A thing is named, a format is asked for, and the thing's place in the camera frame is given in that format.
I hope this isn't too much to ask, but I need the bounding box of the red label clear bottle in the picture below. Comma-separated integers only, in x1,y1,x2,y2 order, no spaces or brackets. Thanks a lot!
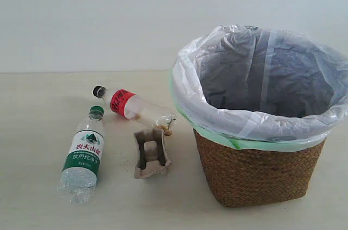
93,85,177,136

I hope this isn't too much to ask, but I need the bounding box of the brown cardboard pulp tray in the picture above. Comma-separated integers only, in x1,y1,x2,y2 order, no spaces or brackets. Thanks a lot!
134,128,172,179

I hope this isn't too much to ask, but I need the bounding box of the white plastic bin liner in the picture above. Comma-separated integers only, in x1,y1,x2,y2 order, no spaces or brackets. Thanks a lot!
170,25,347,152

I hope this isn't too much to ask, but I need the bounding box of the woven wicker waste basket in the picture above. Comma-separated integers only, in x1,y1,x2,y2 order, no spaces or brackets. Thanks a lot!
194,131,325,208

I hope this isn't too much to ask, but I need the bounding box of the green label water bottle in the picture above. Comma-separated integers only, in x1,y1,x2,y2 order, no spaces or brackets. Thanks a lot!
57,106,105,203

